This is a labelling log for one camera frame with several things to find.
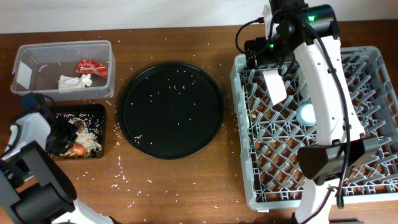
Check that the light blue plastic cup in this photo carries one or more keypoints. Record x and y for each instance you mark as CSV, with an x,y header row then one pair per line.
x,y
306,115

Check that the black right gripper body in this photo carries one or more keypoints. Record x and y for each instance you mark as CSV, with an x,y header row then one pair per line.
x,y
268,51

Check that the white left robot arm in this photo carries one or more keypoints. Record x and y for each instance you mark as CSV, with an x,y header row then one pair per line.
x,y
34,189

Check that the red snack wrapper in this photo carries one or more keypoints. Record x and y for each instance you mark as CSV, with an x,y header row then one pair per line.
x,y
92,67

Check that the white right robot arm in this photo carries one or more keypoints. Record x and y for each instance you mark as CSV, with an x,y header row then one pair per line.
x,y
311,36

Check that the clear plastic bin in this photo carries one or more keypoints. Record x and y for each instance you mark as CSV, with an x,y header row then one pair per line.
x,y
38,68

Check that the white tissue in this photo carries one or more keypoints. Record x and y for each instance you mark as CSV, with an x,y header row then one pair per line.
x,y
66,83

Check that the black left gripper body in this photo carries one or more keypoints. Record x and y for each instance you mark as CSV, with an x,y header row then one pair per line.
x,y
61,137

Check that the grey round plate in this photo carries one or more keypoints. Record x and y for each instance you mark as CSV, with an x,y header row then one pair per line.
x,y
303,88

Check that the orange carrot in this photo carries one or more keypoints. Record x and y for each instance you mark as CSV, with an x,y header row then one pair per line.
x,y
78,150

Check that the black rectangular tray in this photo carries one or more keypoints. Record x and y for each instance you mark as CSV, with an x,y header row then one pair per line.
x,y
96,115

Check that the rice and food waste pile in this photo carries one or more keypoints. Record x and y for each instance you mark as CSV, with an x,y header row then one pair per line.
x,y
86,136

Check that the grey dishwasher rack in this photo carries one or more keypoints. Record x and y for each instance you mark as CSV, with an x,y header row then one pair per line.
x,y
270,136

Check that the round black tray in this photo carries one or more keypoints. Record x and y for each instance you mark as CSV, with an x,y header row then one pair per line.
x,y
171,110

